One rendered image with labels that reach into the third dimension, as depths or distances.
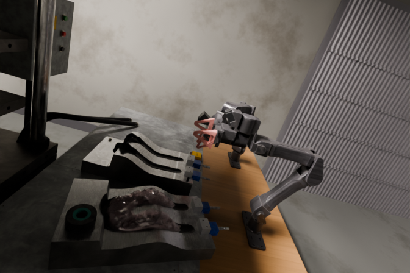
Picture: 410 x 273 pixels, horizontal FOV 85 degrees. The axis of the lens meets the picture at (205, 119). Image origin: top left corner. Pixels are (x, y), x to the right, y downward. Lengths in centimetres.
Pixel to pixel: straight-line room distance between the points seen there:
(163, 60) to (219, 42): 66
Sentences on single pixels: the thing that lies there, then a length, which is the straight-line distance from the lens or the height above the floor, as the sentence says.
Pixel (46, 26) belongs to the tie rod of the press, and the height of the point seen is 136.
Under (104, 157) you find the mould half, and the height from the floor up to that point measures 86.
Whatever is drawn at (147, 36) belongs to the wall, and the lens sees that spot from 269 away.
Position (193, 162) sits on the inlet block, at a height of 91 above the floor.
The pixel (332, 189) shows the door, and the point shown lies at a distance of 374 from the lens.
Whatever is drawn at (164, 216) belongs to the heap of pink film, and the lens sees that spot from 85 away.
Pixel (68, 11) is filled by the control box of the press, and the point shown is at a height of 141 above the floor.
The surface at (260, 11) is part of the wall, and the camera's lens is 271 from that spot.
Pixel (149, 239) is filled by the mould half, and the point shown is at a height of 89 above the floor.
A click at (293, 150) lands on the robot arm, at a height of 122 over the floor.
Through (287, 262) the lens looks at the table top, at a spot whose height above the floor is 80.
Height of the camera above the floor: 150
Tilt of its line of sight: 19 degrees down
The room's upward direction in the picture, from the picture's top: 19 degrees clockwise
